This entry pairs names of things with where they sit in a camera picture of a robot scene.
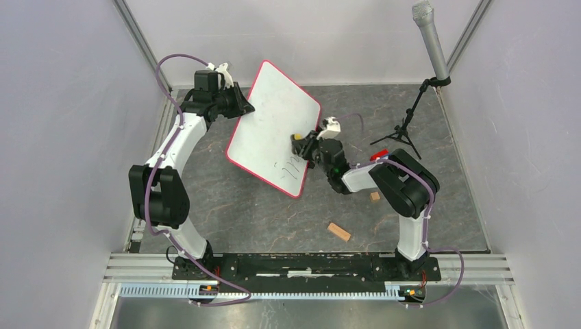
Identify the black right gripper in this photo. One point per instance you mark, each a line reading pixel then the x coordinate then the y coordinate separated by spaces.
pixel 302 147

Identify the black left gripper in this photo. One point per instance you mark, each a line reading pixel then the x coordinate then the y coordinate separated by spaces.
pixel 241 101

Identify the pink framed whiteboard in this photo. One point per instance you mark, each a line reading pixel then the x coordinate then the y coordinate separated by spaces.
pixel 261 141

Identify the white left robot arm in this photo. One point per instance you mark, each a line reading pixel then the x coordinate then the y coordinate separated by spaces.
pixel 159 196

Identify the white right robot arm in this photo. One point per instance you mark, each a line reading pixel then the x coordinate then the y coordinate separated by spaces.
pixel 407 186

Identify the red and blue block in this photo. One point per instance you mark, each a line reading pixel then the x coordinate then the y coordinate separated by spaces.
pixel 384 153

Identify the small wooden cube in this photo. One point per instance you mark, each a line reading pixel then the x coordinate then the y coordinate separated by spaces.
pixel 375 197

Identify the long wooden block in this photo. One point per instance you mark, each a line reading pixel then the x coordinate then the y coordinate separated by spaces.
pixel 339 232

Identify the black tripod mic stand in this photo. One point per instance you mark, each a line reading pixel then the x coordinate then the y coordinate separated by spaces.
pixel 400 132

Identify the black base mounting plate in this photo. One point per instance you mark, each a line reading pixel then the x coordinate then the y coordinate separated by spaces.
pixel 257 273

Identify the silver microphone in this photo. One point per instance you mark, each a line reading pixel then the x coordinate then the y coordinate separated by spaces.
pixel 423 16

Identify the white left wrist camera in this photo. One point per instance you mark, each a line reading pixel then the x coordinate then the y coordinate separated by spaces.
pixel 224 70

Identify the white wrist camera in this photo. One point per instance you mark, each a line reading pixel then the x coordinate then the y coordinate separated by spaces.
pixel 331 128
pixel 224 70

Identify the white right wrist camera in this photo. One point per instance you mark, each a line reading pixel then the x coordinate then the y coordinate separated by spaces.
pixel 331 128

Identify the aluminium rail frame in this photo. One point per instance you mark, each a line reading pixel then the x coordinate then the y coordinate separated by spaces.
pixel 476 291

